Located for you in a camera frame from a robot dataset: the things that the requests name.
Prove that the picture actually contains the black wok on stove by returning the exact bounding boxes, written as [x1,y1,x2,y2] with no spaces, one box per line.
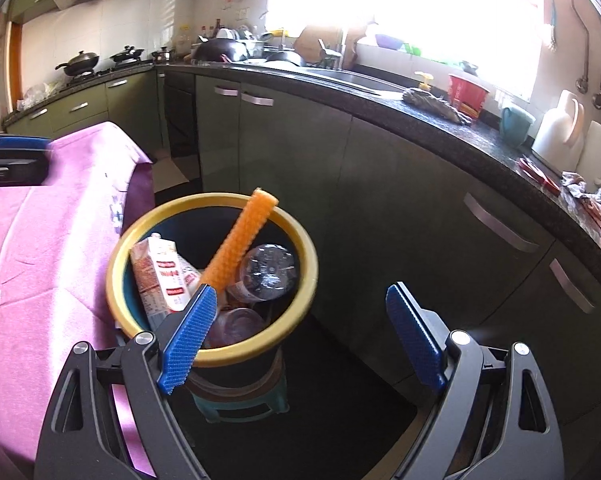
[55,51,100,77]

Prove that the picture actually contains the teal mug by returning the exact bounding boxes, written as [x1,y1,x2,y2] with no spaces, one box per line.
[499,105,535,148]

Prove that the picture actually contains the steel faucet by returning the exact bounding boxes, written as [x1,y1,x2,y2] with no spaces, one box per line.
[317,38,344,70]

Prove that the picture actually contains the black lidded pan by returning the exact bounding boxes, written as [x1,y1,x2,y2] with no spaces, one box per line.
[110,46,144,66]

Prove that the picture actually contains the orange foam net sleeve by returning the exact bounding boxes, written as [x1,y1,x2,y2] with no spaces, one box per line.
[200,188,279,292]

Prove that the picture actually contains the yellow rimmed trash bin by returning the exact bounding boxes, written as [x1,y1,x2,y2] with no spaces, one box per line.
[105,190,319,394]

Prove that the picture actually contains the wooden cutting board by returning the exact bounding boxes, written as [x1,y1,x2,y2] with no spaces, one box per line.
[293,26,342,64]

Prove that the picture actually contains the steel sink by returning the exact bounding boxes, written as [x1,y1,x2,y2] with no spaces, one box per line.
[302,67,405,96]

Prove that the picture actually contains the green lower cabinets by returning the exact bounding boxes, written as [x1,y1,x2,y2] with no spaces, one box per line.
[6,67,601,471]

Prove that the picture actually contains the pink floral tablecloth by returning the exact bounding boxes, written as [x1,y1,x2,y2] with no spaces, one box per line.
[0,122,154,474]

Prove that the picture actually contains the clear plastic water bottle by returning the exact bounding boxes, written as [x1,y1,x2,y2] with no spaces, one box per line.
[226,244,296,304]

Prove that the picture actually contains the red cup on counter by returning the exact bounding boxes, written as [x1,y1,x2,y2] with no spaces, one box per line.
[447,74,489,119]

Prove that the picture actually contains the clear plastic cup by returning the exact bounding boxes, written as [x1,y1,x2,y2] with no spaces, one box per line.
[204,308,265,349]

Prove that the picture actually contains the white jug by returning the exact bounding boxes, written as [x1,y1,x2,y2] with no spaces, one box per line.
[532,90,585,174]

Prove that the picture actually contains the red white milk carton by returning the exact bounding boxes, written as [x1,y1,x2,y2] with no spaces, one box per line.
[130,233,201,330]

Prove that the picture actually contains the large black wok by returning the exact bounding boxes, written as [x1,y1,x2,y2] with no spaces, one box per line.
[192,38,250,63]

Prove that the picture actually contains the green plastic stool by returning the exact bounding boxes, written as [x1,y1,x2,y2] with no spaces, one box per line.
[186,349,290,424]

